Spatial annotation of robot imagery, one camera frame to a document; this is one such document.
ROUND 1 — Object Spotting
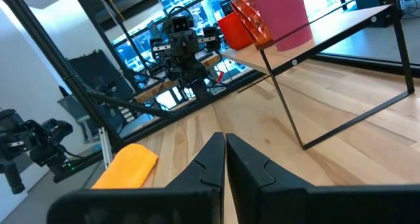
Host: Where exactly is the white metal bracket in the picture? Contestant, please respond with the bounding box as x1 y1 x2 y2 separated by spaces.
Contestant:
98 127 114 169

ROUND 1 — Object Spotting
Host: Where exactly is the black equipment box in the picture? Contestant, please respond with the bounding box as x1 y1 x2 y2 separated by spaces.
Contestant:
356 0 394 28

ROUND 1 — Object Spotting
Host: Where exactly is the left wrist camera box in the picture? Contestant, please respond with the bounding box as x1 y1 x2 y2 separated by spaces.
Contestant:
163 15 195 34

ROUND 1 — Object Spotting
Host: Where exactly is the tall pink plastic cup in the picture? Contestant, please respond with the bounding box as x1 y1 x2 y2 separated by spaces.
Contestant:
248 0 314 53

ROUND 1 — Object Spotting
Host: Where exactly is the orange faceted glass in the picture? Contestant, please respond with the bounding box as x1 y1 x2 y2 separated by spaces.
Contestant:
229 0 275 51

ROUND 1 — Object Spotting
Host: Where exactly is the red plastic mug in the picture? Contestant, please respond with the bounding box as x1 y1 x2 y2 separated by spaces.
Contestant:
217 12 253 51

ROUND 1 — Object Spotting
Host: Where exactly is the black equipment case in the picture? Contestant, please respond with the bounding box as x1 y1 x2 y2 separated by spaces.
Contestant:
67 49 133 101

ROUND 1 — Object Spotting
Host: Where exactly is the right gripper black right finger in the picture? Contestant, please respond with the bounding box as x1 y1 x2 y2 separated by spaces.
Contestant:
226 133 420 224

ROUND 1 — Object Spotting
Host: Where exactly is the wooden shelf with black frame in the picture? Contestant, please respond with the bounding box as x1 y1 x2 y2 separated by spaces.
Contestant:
220 0 415 150

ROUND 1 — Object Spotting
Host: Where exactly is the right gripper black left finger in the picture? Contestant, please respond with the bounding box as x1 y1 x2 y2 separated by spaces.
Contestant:
47 131 226 224

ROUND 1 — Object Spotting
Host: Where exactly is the black station frame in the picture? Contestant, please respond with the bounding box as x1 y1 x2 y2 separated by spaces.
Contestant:
0 0 263 152

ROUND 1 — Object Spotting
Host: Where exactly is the yellow microfibre cloth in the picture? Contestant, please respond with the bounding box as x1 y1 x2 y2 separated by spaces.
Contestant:
91 143 159 190

